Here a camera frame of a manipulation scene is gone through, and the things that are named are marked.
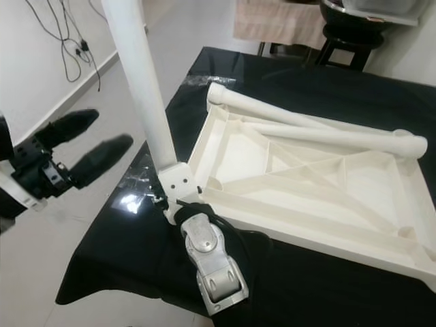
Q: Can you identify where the black tablecloth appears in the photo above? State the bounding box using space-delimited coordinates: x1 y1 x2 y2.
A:
54 46 436 327

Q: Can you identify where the black round stool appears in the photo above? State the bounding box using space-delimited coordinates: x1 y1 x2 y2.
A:
313 27 386 72

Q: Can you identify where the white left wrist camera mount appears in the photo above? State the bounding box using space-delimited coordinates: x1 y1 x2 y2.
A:
0 116 43 212

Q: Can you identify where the black wall power cable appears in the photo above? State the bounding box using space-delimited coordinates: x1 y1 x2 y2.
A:
26 0 103 93

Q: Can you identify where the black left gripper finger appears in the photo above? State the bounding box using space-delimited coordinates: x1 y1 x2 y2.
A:
35 109 99 151
72 135 133 189

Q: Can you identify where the crumpled clear plastic film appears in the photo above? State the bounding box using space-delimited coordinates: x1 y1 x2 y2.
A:
116 163 168 215

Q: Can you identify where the small clear plastic bag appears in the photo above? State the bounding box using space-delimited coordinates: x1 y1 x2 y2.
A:
186 73 229 87

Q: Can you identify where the clear plastic storage container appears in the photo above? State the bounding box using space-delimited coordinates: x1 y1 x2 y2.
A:
351 0 423 16

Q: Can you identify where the white plastic children table top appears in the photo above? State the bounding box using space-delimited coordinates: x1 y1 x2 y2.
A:
181 82 436 294

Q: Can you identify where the beige cloth covered table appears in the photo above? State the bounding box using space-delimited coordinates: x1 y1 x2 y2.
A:
234 0 331 50

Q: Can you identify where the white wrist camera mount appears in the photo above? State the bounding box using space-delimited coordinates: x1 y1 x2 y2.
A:
158 161 202 205
0 116 43 212

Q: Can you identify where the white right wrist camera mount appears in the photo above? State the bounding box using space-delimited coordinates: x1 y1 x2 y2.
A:
158 161 202 205

